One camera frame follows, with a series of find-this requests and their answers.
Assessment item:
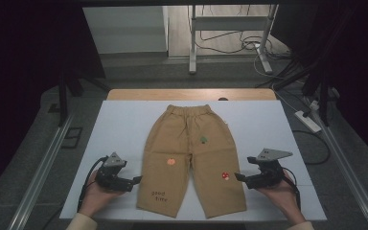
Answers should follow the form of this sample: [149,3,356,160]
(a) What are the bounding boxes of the white table cover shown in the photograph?
[59,100,328,222]

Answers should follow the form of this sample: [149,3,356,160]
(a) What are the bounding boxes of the white metal stand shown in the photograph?
[188,4,280,76]

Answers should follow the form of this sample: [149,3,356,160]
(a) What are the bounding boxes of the dark curtain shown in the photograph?
[270,0,368,169]
[0,0,107,196]

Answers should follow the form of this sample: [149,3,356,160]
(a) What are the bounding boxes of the aluminium floor rail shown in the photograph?
[8,114,75,230]
[305,97,368,230]

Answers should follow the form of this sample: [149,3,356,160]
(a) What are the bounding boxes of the tangle of floor cables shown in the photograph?
[199,30,293,80]

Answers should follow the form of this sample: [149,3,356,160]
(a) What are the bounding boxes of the black power strip cable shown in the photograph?
[291,129,332,166]

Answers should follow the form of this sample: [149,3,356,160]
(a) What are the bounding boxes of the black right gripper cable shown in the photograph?
[281,167,302,211]

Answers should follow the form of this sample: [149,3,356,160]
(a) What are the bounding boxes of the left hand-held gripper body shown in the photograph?
[95,151,134,193]

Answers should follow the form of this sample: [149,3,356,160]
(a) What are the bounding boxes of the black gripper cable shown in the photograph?
[76,155,109,213]
[281,167,302,211]

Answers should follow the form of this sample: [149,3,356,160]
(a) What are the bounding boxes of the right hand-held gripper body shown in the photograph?
[244,148,293,190]

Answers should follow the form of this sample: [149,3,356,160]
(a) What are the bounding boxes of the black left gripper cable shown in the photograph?
[76,155,109,213]

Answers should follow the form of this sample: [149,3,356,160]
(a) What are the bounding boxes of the white power strip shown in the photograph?
[294,110,322,134]

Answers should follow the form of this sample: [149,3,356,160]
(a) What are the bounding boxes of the black metal stand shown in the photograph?
[272,47,341,127]
[57,71,111,127]

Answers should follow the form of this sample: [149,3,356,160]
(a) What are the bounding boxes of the black floor frame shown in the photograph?
[60,126,83,150]

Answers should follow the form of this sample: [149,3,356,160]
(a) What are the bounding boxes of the tan children's pants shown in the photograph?
[136,103,247,219]

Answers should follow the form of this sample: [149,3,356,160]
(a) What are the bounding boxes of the person's right hand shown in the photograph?
[257,171,306,224]

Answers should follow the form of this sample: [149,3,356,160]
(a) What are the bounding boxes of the person's left hand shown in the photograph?
[78,173,124,219]

